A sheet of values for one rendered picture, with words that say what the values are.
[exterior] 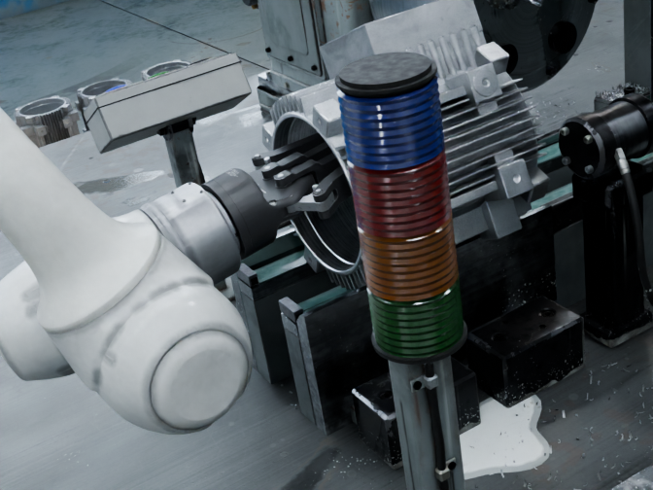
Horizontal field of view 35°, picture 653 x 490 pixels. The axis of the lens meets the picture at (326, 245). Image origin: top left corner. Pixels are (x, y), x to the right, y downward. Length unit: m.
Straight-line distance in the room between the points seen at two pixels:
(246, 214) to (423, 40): 0.24
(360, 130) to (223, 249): 0.30
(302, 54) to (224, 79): 0.45
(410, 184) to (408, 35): 0.37
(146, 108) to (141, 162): 0.57
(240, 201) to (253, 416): 0.25
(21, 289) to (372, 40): 0.37
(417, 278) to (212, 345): 0.14
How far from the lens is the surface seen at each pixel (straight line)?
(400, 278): 0.64
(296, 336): 0.96
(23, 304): 0.84
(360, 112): 0.60
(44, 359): 0.84
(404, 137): 0.60
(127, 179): 1.64
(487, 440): 0.96
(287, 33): 1.62
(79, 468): 1.04
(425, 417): 0.72
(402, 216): 0.62
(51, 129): 3.56
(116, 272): 0.69
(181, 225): 0.86
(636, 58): 1.40
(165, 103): 1.13
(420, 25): 0.97
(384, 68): 0.61
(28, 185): 0.69
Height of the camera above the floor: 1.41
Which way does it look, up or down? 28 degrees down
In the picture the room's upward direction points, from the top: 10 degrees counter-clockwise
